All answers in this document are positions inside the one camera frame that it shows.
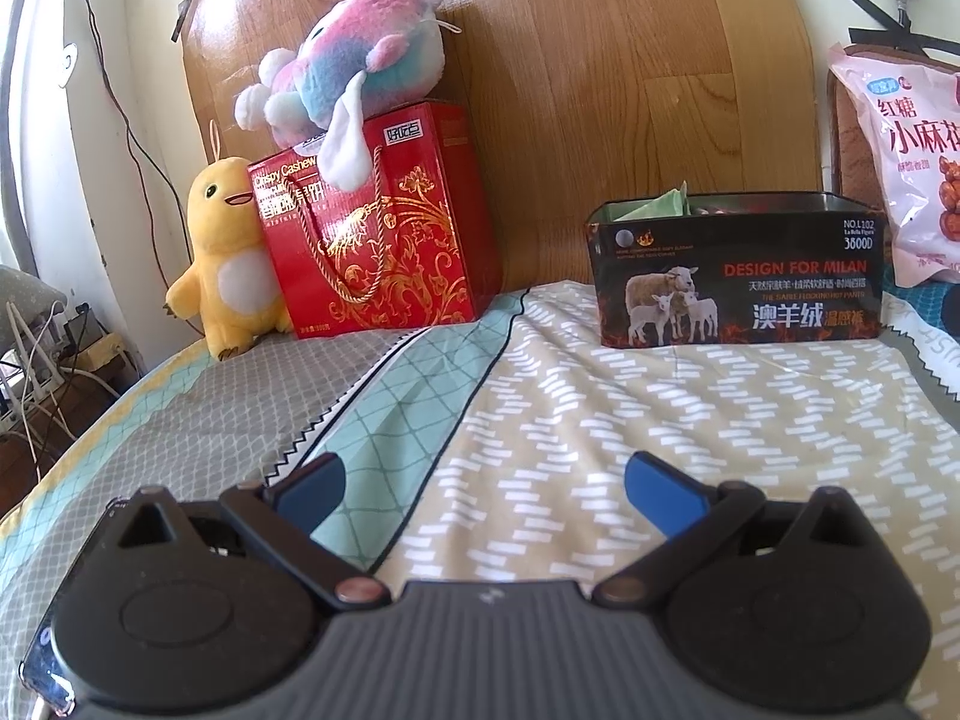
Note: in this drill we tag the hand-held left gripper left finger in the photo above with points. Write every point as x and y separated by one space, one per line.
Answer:
311 481

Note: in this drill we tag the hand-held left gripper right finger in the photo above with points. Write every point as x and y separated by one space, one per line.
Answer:
661 489

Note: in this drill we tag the black tin box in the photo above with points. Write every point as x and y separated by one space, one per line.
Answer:
742 285

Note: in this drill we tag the light green snack packet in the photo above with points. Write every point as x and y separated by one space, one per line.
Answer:
664 204

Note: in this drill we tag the patterned bed sheet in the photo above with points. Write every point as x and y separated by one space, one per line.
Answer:
540 420

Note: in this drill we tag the yellow duck plush toy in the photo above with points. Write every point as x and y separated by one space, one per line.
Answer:
225 262

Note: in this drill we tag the beige power strip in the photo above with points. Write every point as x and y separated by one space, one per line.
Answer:
101 349

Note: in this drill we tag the red gift box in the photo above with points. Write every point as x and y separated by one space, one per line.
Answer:
390 225

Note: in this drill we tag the grey patterned cushion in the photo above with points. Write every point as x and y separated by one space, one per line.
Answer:
26 289

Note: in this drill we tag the pink snack bag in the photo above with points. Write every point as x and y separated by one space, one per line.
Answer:
911 172

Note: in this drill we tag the wooden headboard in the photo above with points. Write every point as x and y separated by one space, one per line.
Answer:
600 75

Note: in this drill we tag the pink and blue plush toy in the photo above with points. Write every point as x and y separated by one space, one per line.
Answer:
360 52

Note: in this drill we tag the short black tape piece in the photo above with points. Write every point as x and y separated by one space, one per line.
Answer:
185 11

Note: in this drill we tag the black tape strips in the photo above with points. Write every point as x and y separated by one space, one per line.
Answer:
900 34

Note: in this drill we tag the white wall hook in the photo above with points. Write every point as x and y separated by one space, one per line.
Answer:
69 64

